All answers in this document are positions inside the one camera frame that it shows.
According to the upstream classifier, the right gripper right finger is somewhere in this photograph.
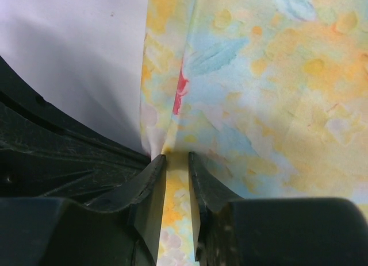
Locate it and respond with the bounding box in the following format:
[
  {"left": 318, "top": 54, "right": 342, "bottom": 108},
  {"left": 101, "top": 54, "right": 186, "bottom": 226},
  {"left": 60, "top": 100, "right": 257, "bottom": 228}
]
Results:
[{"left": 188, "top": 152, "right": 367, "bottom": 265}]

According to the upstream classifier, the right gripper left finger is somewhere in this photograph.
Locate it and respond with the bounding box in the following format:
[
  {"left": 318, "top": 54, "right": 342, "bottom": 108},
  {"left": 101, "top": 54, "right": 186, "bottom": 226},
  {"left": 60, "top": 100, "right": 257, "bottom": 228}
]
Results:
[{"left": 1, "top": 155, "right": 167, "bottom": 265}]

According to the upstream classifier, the pastel floral skirt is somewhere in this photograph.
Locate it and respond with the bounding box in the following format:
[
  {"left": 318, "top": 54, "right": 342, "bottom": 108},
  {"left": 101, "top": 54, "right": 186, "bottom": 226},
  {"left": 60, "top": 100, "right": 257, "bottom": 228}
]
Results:
[{"left": 140, "top": 0, "right": 367, "bottom": 265}]

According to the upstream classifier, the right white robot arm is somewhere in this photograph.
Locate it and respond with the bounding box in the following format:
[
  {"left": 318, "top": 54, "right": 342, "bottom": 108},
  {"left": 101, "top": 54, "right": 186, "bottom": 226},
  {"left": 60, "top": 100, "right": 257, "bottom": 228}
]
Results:
[{"left": 1, "top": 61, "right": 367, "bottom": 265}]

